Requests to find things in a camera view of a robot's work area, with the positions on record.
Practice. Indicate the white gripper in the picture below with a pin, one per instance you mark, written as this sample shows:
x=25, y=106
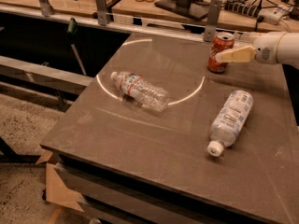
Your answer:
x=265, y=49

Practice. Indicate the red coke can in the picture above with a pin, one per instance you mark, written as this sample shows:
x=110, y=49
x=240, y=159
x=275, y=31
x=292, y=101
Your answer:
x=221, y=41

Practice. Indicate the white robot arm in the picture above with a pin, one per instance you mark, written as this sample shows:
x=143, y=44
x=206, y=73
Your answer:
x=288, y=48

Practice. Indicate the white power adapter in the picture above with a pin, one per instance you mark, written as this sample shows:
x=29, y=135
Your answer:
x=273, y=16

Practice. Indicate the black power strip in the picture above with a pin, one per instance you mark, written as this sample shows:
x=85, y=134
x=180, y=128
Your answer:
x=242, y=8

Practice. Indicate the white labelled water bottle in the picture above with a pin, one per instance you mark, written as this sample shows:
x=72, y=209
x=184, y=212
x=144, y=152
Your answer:
x=227, y=126

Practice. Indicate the black monitor stand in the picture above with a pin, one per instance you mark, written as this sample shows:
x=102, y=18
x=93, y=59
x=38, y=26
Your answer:
x=184, y=8

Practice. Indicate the clear crushed water bottle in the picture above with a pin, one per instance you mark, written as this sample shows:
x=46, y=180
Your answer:
x=150, y=96

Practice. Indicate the right metal bracket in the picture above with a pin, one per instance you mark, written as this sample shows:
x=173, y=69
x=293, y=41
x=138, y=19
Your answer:
x=212, y=20

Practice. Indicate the metal bracket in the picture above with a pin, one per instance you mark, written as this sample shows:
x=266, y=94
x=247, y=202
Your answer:
x=46, y=8
x=212, y=20
x=102, y=12

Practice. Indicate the middle metal bracket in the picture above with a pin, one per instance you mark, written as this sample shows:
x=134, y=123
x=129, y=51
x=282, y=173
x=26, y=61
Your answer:
x=102, y=12

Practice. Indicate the left metal bracket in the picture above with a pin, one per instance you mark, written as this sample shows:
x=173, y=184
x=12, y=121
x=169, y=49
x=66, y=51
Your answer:
x=46, y=8

